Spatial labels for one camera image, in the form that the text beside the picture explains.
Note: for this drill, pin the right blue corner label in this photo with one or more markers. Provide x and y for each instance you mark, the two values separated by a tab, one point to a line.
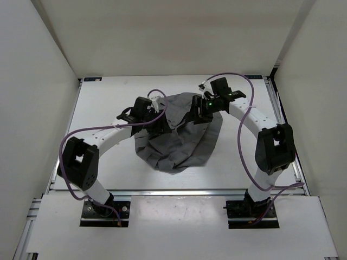
254	77

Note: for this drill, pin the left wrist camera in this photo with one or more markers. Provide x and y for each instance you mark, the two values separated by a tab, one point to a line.
155	102

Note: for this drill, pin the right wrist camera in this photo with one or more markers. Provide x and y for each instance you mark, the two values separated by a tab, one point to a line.
205	87

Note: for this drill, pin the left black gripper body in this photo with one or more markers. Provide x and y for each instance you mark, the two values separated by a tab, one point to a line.
153	125

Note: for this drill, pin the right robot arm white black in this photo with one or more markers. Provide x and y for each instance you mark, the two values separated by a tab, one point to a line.
274	151

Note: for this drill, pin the white front cover board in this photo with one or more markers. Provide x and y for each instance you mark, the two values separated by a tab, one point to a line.
181	228

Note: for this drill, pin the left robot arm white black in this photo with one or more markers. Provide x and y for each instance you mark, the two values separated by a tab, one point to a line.
79	157

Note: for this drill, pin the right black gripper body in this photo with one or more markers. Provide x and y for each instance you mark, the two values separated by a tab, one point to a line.
211	106

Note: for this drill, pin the blue corner label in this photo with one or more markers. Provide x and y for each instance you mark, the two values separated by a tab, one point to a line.
254	77
92	79

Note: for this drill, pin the grey pleated skirt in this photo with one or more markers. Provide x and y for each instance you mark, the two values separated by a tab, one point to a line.
187	145

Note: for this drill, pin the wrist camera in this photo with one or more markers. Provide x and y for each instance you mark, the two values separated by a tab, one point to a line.
205	87
155	102

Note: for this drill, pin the left blue corner label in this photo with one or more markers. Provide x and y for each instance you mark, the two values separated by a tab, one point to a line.
92	79

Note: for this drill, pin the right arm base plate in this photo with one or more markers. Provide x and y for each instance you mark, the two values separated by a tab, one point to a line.
243	215

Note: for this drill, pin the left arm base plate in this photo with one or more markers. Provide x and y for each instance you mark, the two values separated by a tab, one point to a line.
97	216

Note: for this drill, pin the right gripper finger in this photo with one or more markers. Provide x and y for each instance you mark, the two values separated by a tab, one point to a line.
195	106
203	119

